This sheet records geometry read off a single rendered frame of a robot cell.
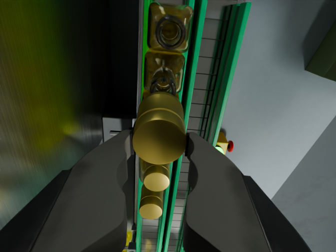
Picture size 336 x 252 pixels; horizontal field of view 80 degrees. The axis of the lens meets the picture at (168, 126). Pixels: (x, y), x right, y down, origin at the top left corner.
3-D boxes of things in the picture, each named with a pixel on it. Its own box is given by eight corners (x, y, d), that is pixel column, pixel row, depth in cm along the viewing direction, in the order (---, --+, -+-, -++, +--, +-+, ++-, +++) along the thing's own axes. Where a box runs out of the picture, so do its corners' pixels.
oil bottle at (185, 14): (155, 6, 41) (146, -1, 22) (183, 9, 41) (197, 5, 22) (153, 36, 44) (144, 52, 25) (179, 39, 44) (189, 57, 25)
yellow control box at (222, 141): (203, 129, 70) (207, 141, 63) (224, 131, 70) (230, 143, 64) (199, 146, 73) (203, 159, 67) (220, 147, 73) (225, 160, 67)
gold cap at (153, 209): (156, 199, 34) (155, 223, 30) (137, 191, 33) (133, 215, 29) (167, 186, 32) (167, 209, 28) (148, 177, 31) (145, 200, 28)
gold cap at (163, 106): (137, 90, 15) (128, 116, 11) (185, 92, 15) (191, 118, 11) (139, 131, 17) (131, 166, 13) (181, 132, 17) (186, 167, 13)
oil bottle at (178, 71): (152, 37, 44) (142, 54, 25) (178, 39, 44) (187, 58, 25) (151, 63, 46) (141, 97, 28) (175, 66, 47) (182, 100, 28)
